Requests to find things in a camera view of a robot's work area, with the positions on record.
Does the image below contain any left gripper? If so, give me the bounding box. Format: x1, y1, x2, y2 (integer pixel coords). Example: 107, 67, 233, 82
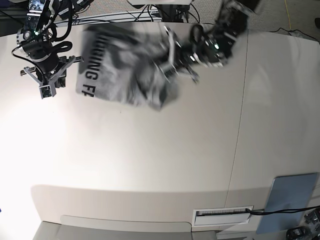
163, 26, 199, 84

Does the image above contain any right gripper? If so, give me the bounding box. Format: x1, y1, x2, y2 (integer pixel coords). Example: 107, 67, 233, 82
20, 53, 84, 88

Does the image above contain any grey T-shirt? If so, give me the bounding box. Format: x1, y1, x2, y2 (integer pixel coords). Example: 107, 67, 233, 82
75, 23, 179, 110

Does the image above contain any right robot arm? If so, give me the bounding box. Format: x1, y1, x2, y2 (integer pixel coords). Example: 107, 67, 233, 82
12, 0, 83, 98

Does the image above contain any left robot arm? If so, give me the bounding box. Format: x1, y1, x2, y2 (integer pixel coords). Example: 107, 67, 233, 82
157, 0, 260, 82

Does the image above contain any black central stand base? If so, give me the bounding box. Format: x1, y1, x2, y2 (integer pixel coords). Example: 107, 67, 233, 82
151, 4, 190, 23

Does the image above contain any blue-grey flat panel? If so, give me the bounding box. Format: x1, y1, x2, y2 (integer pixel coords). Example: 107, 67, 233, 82
256, 172, 318, 235

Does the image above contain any black box bottom right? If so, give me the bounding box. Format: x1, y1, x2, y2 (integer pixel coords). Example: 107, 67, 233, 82
286, 226, 311, 240

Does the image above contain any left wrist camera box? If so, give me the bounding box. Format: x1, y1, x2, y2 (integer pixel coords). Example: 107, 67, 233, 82
159, 63, 177, 81

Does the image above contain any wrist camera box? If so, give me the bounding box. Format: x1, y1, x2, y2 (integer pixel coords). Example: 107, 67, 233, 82
159, 63, 177, 81
39, 85, 57, 99

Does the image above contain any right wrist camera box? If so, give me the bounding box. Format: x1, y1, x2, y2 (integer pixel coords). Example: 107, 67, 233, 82
39, 85, 57, 99

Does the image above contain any yellow cable on floor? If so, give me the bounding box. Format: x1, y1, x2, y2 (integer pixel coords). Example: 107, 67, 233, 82
284, 0, 293, 32

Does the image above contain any white cable grommet tray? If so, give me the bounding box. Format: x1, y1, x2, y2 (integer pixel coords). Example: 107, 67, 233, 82
191, 205, 254, 227

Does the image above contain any black cable on table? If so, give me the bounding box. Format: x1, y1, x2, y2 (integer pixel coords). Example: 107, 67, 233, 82
246, 206, 320, 216

